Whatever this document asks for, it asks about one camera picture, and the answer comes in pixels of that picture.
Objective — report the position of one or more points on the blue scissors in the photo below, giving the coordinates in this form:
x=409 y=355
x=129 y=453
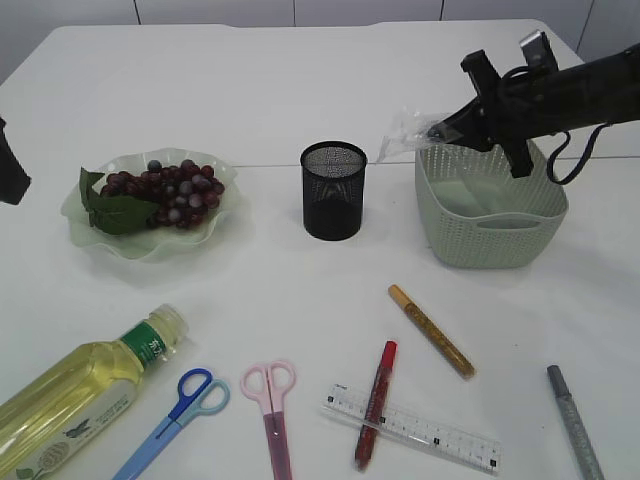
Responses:
x=188 y=407

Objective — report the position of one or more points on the silver glitter pen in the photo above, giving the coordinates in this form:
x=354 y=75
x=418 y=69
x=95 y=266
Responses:
x=578 y=437

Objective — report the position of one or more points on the pink scissors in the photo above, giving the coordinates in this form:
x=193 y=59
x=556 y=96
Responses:
x=271 y=400

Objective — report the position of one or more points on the gold glitter pen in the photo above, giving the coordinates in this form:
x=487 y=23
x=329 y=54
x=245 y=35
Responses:
x=446 y=348

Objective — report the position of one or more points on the light green plastic basket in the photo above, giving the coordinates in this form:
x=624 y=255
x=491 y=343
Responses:
x=476 y=215

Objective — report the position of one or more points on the yellow tea bottle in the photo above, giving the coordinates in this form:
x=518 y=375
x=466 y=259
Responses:
x=57 y=414

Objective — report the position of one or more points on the black mesh pen holder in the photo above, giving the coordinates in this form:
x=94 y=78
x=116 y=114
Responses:
x=333 y=177

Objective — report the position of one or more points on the purple artificial grape bunch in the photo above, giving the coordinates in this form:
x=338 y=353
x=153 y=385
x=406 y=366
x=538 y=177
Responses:
x=124 y=203

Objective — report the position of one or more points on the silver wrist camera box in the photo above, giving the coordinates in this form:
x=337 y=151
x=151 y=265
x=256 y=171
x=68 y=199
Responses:
x=537 y=52

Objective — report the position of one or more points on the frosted green wavy plate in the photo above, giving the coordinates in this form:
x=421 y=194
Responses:
x=151 y=245

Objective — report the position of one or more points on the clear plastic ruler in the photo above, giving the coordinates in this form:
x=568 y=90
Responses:
x=348 y=406

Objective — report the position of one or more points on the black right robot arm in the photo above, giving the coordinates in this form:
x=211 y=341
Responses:
x=527 y=103

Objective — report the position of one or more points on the red glitter pen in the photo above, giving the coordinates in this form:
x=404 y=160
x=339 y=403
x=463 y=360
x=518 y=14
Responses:
x=376 y=402

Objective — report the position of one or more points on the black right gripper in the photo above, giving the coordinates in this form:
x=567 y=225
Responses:
x=493 y=117

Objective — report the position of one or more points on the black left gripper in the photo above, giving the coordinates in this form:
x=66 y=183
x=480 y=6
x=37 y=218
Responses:
x=14 y=181

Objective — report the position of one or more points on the clear plastic sheet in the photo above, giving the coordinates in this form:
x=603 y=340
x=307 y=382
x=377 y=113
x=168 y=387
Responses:
x=408 y=133

